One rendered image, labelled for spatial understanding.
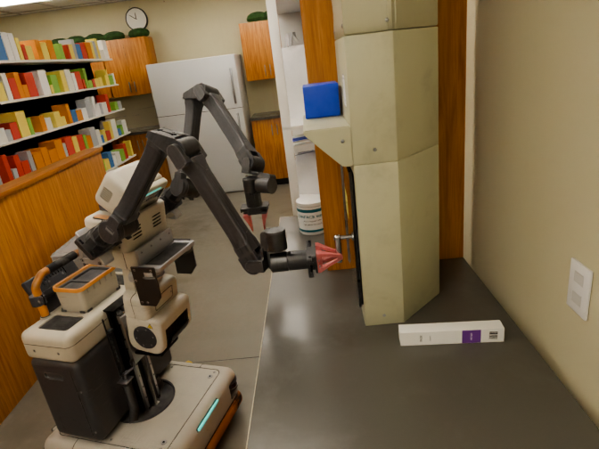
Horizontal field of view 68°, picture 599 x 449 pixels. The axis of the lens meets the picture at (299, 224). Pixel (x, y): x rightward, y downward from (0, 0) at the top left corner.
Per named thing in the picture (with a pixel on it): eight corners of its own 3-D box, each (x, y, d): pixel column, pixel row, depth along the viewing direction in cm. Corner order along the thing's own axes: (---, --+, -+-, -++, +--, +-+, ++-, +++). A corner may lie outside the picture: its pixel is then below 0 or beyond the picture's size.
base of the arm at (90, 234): (98, 227, 154) (72, 241, 143) (110, 214, 150) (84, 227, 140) (116, 246, 155) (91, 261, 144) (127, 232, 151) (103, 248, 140)
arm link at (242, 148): (210, 98, 180) (190, 91, 172) (218, 87, 178) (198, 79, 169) (261, 176, 164) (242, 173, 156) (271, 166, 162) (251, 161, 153)
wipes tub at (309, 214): (327, 223, 207) (324, 192, 202) (329, 233, 195) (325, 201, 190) (299, 226, 208) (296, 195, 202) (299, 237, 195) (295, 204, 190)
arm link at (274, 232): (258, 260, 135) (246, 272, 127) (252, 224, 132) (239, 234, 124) (295, 261, 131) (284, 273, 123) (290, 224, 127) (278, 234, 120)
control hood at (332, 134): (342, 142, 141) (340, 110, 137) (353, 166, 110) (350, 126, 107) (307, 146, 141) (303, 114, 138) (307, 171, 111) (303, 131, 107)
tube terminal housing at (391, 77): (424, 266, 156) (420, 29, 129) (454, 318, 126) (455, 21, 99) (353, 273, 157) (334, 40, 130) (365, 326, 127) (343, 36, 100)
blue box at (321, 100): (338, 110, 136) (335, 80, 132) (340, 115, 126) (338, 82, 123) (305, 115, 136) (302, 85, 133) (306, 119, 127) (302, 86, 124)
